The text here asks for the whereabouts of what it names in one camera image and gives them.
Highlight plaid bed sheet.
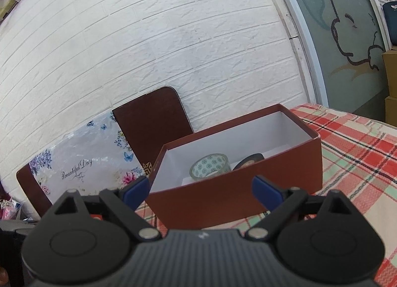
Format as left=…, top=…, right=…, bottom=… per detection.
left=137, top=104, right=396, bottom=286

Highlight brown cardboard boxes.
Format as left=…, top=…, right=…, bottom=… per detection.
left=382, top=46, right=397, bottom=127

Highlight pink snack bags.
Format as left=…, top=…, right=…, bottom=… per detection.
left=0, top=199, right=22, bottom=220

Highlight black tape roll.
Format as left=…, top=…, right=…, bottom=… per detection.
left=233, top=153, right=265, bottom=170

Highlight glass door with cartoon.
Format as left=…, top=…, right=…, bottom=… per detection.
left=284, top=0, right=388, bottom=121

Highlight clear patterned tape roll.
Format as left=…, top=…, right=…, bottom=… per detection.
left=189, top=153, right=231, bottom=181

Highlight red cardboard box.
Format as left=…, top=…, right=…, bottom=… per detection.
left=146, top=104, right=323, bottom=230

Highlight brown floral headboard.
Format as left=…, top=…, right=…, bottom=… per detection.
left=16, top=87, right=193, bottom=216

